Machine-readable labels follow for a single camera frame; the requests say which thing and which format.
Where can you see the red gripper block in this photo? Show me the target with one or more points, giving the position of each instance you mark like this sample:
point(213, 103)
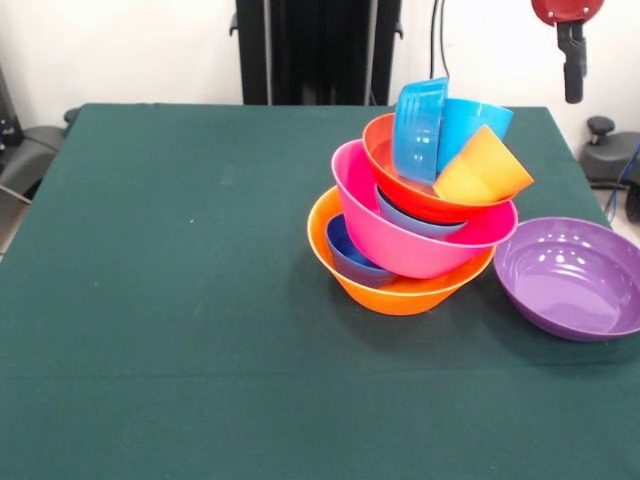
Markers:
point(567, 9)

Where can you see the light blue cup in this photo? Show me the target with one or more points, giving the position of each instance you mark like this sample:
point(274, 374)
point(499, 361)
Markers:
point(465, 125)

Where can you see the orange cup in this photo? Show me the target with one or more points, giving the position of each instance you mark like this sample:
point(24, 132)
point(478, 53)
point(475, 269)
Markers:
point(480, 170)

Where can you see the light blue shallow bowl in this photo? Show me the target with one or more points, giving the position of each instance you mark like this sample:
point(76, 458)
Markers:
point(417, 135)

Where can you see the red bowl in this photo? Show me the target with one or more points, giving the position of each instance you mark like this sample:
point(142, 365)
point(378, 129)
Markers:
point(385, 155)

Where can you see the purple bowl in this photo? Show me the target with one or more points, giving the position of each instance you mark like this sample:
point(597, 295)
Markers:
point(570, 285)

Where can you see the light blue ribbed bowl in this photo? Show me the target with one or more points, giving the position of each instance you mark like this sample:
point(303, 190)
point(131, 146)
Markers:
point(410, 220)

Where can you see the large pink bowl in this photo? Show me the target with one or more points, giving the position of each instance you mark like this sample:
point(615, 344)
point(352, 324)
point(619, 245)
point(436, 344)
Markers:
point(400, 250)

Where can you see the small dark blue bowl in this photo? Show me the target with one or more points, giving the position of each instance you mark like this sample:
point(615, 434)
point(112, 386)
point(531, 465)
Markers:
point(350, 265)

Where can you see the large orange bowl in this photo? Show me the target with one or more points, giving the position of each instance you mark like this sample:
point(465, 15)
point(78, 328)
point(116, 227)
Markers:
point(400, 302)

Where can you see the dark green tablecloth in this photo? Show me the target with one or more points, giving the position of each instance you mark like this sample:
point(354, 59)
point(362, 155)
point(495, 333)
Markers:
point(200, 375)

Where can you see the black office chair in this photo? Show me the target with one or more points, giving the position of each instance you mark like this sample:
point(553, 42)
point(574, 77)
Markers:
point(30, 150)

